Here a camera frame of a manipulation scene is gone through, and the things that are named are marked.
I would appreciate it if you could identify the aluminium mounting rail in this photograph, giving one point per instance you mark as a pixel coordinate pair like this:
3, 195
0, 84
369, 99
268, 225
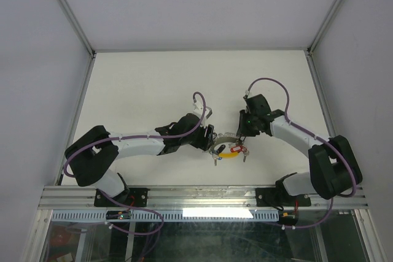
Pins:
157, 197

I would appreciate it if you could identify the grey slotted cable duct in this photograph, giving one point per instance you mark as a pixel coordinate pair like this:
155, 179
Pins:
188, 215

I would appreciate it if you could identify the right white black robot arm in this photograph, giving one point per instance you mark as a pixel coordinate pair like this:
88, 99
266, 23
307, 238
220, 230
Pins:
333, 168

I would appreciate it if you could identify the right aluminium frame post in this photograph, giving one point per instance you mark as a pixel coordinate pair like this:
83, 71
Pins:
325, 25

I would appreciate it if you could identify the aluminium frame post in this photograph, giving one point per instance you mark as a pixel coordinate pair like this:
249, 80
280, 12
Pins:
73, 21
325, 25

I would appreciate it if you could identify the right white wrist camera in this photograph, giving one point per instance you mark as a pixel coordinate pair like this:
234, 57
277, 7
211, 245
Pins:
248, 94

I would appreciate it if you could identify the red key tag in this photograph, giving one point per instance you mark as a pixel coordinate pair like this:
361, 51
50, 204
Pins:
237, 149

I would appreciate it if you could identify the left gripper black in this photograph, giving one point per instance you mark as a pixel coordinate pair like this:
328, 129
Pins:
206, 140

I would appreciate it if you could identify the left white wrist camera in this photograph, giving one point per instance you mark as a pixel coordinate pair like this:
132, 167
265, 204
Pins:
202, 112

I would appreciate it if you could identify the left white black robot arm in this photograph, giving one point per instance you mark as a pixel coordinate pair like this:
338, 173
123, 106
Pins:
89, 159

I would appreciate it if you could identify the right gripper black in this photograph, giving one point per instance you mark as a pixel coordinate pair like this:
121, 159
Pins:
242, 130

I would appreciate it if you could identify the black key fob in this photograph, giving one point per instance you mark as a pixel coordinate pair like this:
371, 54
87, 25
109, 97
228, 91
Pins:
221, 148

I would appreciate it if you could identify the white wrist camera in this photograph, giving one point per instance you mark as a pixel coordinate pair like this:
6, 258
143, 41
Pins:
202, 112
248, 94

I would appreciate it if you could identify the left aluminium frame post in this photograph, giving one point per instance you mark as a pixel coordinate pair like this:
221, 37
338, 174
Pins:
73, 21

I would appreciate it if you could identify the metal keyring holder with rings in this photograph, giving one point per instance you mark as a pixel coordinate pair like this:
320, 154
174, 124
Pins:
230, 140

